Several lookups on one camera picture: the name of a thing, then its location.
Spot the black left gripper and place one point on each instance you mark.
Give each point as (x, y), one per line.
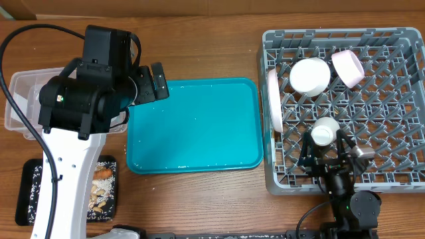
(147, 91)

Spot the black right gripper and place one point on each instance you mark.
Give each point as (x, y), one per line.
(325, 165)

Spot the white paper cup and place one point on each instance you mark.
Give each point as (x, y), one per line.
(324, 131)

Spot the white bowl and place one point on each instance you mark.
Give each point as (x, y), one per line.
(310, 76)

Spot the white plate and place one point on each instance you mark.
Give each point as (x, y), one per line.
(274, 100)

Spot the pink bowl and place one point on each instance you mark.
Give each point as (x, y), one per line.
(348, 67)

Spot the orange carrot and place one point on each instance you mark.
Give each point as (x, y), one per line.
(102, 174)

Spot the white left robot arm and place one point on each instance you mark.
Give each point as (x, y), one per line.
(77, 107)

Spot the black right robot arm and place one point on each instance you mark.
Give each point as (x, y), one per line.
(355, 213)

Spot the grey dishwasher rack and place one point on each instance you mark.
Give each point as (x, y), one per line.
(385, 110)

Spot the teal plastic tray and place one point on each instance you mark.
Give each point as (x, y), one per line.
(204, 125)

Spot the black tray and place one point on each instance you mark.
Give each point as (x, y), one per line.
(25, 187)

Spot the rice and peanut scraps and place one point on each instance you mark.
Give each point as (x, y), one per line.
(102, 201)

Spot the clear plastic bin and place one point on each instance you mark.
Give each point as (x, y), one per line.
(25, 89)

